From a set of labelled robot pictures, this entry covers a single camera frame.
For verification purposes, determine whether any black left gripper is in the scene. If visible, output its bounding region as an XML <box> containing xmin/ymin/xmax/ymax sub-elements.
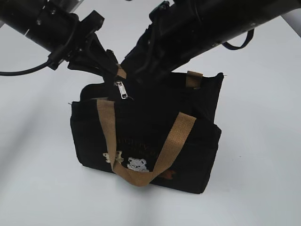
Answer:
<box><xmin>48</xmin><ymin>11</ymin><xmax>118</xmax><ymax>77</ymax></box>

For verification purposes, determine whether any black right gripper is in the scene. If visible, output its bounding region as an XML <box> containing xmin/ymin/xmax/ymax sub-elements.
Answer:
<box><xmin>121</xmin><ymin>28</ymin><xmax>188</xmax><ymax>82</ymax></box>

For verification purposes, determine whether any black canvas tote bag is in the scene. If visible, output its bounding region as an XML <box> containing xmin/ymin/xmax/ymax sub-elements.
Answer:
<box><xmin>70</xmin><ymin>71</ymin><xmax>224</xmax><ymax>194</ymax></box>

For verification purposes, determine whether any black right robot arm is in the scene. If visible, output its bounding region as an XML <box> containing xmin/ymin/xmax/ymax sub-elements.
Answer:
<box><xmin>121</xmin><ymin>0</ymin><xmax>301</xmax><ymax>83</ymax></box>

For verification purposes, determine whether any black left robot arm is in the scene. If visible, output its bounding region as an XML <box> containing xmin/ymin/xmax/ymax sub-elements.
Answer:
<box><xmin>0</xmin><ymin>0</ymin><xmax>118</xmax><ymax>79</ymax></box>

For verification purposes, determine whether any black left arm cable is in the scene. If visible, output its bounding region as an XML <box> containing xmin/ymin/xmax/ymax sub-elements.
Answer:
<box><xmin>0</xmin><ymin>60</ymin><xmax>53</xmax><ymax>76</ymax></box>

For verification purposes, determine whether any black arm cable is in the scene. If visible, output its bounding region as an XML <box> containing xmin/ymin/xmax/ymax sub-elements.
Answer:
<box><xmin>222</xmin><ymin>29</ymin><xmax>255</xmax><ymax>50</ymax></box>
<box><xmin>0</xmin><ymin>60</ymin><xmax>53</xmax><ymax>76</ymax></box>

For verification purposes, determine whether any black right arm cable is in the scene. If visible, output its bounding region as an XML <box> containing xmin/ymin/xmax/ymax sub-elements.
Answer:
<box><xmin>222</xmin><ymin>29</ymin><xmax>255</xmax><ymax>50</ymax></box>

